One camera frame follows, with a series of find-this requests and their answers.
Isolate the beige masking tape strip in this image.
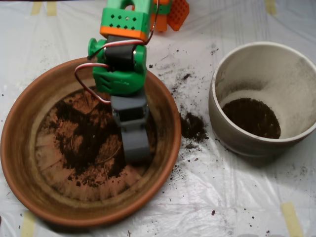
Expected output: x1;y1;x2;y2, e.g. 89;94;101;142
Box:
21;211;38;237
280;201;304;237
46;1;58;17
265;0;277;15
31;1;42;15

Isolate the orange green robot base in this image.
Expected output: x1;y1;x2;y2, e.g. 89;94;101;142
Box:
152;0;191;32

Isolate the white ceramic pot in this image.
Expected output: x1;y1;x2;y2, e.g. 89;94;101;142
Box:
208;41;316;158

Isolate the spilled soil pile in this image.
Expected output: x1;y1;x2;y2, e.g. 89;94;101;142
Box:
180;112;208;143

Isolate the clear plastic cover sheet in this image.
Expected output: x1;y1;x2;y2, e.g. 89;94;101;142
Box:
0;1;316;237

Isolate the red white servo cable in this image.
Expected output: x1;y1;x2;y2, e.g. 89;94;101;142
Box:
74;0;160;104

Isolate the terracotta clay bowl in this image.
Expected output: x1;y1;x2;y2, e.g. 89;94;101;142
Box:
0;56;183;228

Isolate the dark soil heap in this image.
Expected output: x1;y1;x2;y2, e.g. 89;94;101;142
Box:
46;97;129;187

